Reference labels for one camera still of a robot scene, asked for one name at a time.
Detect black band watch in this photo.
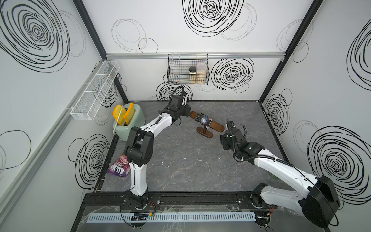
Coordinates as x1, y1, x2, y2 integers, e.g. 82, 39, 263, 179
195, 114, 202, 122

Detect blue translucent watch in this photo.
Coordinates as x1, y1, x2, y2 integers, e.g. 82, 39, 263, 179
201, 115, 209, 126

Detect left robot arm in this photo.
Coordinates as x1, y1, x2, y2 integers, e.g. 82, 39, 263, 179
124, 103, 190, 208

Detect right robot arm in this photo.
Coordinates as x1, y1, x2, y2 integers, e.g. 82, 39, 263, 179
220, 132, 340, 228

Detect dark wooden watch stand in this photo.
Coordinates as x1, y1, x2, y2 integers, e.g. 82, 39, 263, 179
190, 111, 225, 139

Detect dark lid spice jar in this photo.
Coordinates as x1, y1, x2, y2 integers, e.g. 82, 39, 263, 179
189, 66, 197, 85

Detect white lid plastic jar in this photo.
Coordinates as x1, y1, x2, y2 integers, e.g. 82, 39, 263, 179
196, 63, 208, 85

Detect orange sponge toast slice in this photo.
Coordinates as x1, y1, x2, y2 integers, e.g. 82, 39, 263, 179
123, 103, 135, 125

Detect mint green toaster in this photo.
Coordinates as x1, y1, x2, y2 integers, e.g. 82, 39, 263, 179
113, 103, 146, 141

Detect yellow sponge toast slice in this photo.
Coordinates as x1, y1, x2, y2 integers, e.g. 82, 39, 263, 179
112, 105, 127, 125

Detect purple snack wrapper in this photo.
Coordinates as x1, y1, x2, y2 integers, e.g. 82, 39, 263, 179
106, 154, 130, 178

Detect black corrugated cable hose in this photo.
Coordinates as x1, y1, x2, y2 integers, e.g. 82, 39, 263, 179
233, 123, 247, 138

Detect black wire wall basket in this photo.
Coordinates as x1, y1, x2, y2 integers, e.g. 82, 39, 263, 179
166, 53, 210, 86

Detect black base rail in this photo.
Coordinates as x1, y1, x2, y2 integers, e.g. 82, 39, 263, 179
81, 190, 317, 211

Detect grey slotted cable duct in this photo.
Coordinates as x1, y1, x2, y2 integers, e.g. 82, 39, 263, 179
86, 212, 256, 223

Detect white wire wall shelf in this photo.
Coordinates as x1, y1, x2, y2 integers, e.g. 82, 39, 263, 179
70, 61, 120, 121

